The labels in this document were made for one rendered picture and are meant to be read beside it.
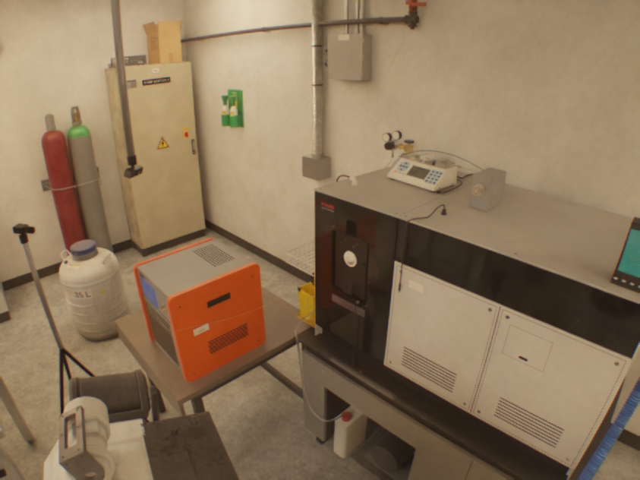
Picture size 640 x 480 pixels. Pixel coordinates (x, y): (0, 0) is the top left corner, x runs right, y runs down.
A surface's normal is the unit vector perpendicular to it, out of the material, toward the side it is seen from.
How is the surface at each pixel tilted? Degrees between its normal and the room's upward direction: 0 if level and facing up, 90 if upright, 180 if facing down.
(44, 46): 90
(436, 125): 90
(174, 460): 9
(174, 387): 0
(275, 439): 0
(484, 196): 90
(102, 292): 90
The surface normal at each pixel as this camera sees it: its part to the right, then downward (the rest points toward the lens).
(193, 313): 0.70, 0.30
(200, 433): 0.14, -0.93
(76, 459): 0.48, 0.36
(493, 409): -0.71, 0.29
